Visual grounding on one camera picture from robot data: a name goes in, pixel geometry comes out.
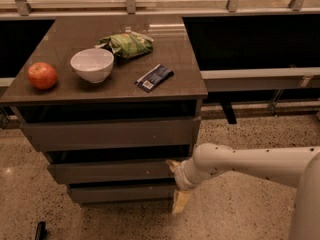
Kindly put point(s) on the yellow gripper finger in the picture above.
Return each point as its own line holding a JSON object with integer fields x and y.
{"x": 181, "y": 199}
{"x": 174, "y": 165}

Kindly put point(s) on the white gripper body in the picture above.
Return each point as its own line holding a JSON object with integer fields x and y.
{"x": 180, "y": 179}

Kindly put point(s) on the grey drawer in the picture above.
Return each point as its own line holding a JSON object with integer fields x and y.
{"x": 105, "y": 194}
{"x": 64, "y": 136}
{"x": 113, "y": 171}

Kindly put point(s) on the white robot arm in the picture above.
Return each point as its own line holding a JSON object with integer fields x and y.
{"x": 298, "y": 167}

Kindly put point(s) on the grey drawer cabinet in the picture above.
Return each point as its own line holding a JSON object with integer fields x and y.
{"x": 128, "y": 99}

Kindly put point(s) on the grey bottom drawer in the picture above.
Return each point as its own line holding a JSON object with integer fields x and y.
{"x": 105, "y": 194}

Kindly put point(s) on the grey top drawer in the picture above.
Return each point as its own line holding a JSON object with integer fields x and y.
{"x": 64, "y": 136}

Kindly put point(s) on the dark blue snack packet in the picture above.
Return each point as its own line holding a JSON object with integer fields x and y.
{"x": 153, "y": 78}

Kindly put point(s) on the white ceramic bowl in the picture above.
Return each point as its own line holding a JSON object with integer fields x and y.
{"x": 93, "y": 65}

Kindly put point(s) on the green chip bag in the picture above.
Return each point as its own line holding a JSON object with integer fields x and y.
{"x": 126, "y": 45}

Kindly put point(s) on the black object on floor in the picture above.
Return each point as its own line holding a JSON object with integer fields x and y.
{"x": 41, "y": 231}

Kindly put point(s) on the red apple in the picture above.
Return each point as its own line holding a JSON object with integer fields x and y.
{"x": 42, "y": 76}

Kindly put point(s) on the grey wall rail bench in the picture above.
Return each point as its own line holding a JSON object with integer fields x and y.
{"x": 226, "y": 87}

